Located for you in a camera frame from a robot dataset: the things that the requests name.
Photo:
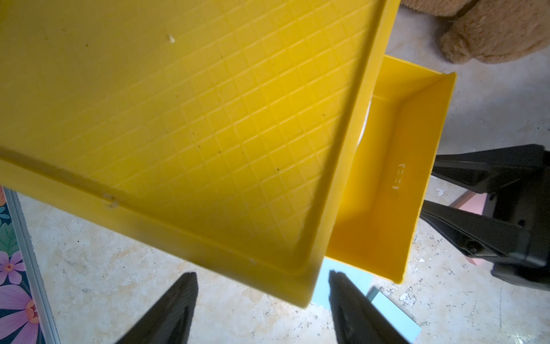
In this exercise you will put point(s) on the brown teddy bear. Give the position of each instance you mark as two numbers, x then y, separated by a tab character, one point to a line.
490	31

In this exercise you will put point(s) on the yellow plastic drawer cabinet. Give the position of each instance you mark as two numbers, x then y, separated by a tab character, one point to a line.
221	132

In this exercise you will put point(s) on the blue sticky note pad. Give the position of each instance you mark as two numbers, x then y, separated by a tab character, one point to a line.
403	324
334	276

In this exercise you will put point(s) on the upper blue sticky note pad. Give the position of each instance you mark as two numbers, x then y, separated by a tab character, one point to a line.
334	276

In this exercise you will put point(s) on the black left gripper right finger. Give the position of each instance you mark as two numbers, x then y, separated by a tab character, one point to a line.
356	320

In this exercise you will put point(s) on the pink sticky note pad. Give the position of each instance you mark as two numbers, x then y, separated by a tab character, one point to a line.
470	202

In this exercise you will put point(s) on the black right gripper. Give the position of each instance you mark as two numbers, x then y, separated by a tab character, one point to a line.
517	240

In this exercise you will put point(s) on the yellow drawer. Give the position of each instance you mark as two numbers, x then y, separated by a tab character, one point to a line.
391	170

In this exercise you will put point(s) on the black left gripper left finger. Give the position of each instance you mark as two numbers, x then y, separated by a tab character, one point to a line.
170	319

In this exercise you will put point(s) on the lower blue sticky note pad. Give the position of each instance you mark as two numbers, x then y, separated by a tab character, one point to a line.
403	324

